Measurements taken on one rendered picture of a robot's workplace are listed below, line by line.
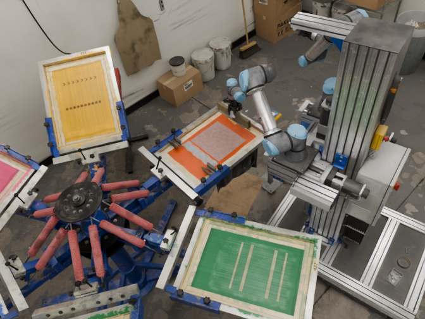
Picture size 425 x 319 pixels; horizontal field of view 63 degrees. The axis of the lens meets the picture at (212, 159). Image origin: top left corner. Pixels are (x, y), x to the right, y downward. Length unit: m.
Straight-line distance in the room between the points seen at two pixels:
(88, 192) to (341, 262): 2.02
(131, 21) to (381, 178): 3.13
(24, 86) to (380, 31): 3.30
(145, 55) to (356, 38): 3.08
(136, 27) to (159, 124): 1.18
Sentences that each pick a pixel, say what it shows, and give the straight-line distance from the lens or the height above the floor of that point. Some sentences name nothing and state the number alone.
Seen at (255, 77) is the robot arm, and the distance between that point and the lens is 2.07.
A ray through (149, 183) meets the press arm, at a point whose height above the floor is 1.04.
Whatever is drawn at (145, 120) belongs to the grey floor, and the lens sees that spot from 4.60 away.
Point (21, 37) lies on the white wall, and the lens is 3.90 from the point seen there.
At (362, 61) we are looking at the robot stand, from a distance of 1.84.
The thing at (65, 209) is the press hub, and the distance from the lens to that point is 2.28.
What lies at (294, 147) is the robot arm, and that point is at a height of 1.41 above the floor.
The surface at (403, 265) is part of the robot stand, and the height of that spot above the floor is 0.21.
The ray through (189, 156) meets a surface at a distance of 2.72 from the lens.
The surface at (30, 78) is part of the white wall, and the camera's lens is 4.05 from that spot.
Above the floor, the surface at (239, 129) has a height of 0.96.
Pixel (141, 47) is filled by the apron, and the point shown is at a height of 0.80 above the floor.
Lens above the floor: 2.97
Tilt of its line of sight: 49 degrees down
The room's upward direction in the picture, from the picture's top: 11 degrees counter-clockwise
